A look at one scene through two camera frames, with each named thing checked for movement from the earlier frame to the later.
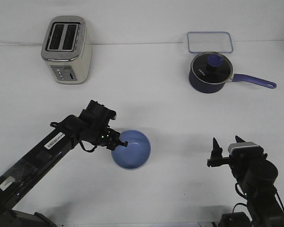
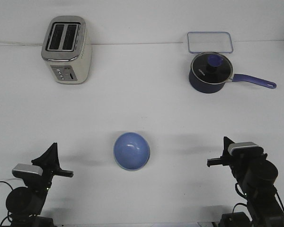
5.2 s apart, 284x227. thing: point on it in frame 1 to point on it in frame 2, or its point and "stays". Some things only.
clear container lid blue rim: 209,41 stays
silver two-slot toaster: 67,49 stays
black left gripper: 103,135 to 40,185
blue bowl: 137,153 stays
